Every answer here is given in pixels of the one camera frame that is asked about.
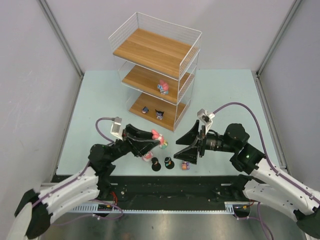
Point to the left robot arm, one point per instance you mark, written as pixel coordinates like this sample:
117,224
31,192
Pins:
37,211

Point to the purple rabbit figurine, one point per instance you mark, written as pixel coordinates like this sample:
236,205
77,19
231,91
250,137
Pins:
185,166

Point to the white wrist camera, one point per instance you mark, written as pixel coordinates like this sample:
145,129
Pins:
206,117
116,128

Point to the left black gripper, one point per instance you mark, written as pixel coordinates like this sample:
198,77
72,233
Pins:
129,140

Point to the white wire three-tier shelf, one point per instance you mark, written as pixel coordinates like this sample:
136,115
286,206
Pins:
146,50

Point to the pink bunny flower crown figurine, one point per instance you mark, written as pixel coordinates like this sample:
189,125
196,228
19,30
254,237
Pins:
159,137

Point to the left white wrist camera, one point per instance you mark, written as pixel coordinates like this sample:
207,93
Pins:
116,128

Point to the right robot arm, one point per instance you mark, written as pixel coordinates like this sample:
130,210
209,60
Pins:
264,181

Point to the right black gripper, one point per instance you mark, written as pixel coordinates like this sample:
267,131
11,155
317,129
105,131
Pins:
200,142

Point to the pink bunny blue bow figurine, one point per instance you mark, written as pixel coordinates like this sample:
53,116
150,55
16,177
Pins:
163,87

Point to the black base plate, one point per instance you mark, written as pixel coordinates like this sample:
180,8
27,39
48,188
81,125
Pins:
174,193

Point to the white pink round figurine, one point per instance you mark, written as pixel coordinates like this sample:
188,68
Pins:
148,156

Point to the black eared purple figurine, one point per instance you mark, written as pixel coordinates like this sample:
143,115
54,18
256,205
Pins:
159,114

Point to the black duck figurine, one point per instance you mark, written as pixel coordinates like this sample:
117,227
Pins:
169,164
156,166

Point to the small blue lying figurine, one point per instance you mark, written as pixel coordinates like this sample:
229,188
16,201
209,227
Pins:
145,110

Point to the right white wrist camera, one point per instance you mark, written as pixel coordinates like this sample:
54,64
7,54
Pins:
206,117

